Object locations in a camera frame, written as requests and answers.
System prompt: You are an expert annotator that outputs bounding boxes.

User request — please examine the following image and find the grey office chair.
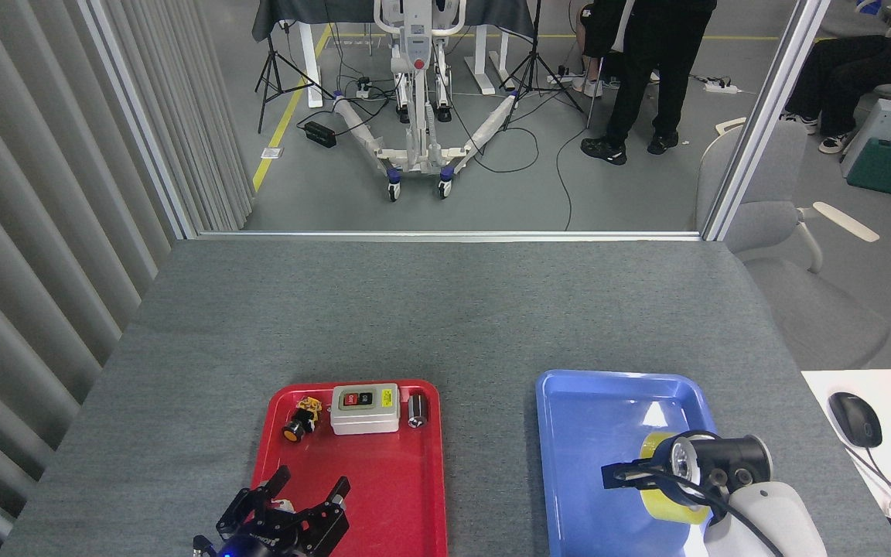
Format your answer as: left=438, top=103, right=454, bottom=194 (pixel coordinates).
left=695, top=118, right=891, bottom=371

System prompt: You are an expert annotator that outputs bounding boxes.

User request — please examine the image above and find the silver frame post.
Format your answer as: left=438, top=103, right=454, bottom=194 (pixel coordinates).
left=78, top=0, right=200, bottom=241
left=698, top=0, right=834, bottom=243

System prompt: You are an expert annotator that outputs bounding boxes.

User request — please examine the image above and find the black floor cable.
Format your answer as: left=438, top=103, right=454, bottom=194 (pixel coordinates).
left=552, top=126, right=587, bottom=232

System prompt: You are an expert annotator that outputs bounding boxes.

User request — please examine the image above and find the grey switch box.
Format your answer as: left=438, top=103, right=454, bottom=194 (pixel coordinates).
left=329, top=383, right=401, bottom=436

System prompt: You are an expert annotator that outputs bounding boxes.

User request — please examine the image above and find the grey pleated curtain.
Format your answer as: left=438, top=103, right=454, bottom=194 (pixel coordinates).
left=0, top=0, right=254, bottom=557

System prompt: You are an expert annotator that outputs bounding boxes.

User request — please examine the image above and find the silver frame rail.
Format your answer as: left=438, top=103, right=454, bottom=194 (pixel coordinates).
left=196, top=230, right=703, bottom=243

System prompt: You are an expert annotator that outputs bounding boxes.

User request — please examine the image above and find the red plastic tray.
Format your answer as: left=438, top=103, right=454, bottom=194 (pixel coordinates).
left=251, top=379, right=448, bottom=557

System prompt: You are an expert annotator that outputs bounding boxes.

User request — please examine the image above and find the yellow tape roll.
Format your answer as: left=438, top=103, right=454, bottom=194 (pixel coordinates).
left=640, top=430, right=715, bottom=526

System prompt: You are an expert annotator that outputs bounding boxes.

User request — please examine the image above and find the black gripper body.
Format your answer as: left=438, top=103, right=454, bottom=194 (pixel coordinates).
left=216, top=511, right=312, bottom=557
left=649, top=439, right=684, bottom=494

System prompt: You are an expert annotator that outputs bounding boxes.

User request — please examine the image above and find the black tripod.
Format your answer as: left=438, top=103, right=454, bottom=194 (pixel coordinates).
left=254, top=19, right=336, bottom=135
left=498, top=0, right=588, bottom=132

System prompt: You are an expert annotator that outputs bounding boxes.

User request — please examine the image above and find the white stand on wheels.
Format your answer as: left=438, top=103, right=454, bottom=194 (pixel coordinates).
left=332, top=0, right=521, bottom=203

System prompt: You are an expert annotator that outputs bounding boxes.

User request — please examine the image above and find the black computer mouse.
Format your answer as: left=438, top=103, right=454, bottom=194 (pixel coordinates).
left=828, top=392, right=884, bottom=449

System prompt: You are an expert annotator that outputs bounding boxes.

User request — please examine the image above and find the blue plastic tray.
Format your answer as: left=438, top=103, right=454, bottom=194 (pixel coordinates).
left=534, top=369, right=757, bottom=557

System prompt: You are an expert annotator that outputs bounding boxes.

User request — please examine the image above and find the person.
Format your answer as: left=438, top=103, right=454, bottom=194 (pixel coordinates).
left=782, top=0, right=891, bottom=155
left=572, top=4, right=623, bottom=99
left=580, top=0, right=718, bottom=166

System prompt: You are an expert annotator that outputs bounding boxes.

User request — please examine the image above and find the orange push button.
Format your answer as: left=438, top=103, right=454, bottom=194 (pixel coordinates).
left=282, top=396, right=323, bottom=443

